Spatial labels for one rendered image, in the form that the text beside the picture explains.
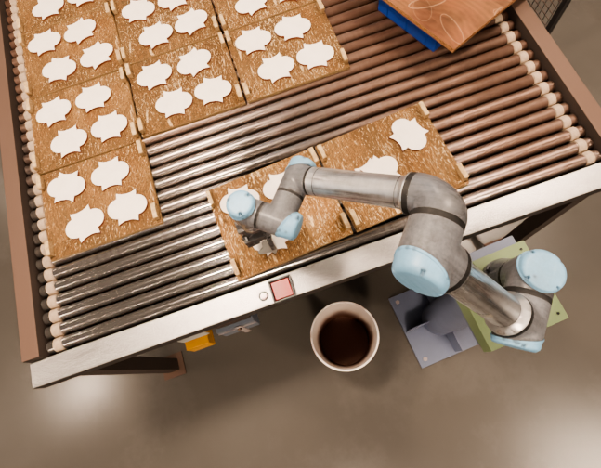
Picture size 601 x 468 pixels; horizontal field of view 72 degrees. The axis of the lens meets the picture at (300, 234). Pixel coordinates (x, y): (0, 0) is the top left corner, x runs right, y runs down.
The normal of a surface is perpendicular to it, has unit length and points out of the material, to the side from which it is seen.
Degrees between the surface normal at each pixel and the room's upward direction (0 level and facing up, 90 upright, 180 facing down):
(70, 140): 0
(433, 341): 0
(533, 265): 9
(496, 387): 0
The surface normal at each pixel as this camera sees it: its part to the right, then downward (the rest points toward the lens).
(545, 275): 0.02, -0.39
